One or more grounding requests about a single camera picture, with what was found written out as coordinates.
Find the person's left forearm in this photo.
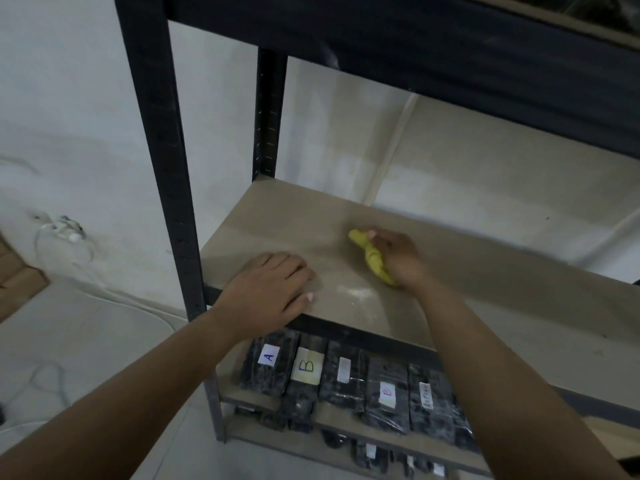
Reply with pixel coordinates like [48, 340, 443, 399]
[0, 311, 241, 480]

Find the yellow cleaning cloth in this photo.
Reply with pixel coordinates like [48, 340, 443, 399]
[348, 229, 397, 286]

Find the row of black wrapped packets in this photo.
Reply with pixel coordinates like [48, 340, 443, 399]
[238, 328, 482, 454]

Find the brown cardboard box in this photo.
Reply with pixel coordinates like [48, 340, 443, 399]
[0, 234, 50, 324]

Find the white cable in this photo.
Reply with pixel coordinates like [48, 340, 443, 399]
[0, 222, 187, 435]

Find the person's right hand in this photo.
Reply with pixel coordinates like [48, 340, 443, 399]
[366, 229, 432, 291]

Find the white wall socket plug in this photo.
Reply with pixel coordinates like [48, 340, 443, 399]
[49, 215, 87, 244]

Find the black metal shelving rack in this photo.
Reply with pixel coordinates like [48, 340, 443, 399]
[114, 0, 640, 480]

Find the person's left hand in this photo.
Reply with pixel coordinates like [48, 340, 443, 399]
[214, 252, 316, 341]

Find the person's right forearm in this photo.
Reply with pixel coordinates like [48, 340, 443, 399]
[407, 276, 632, 480]

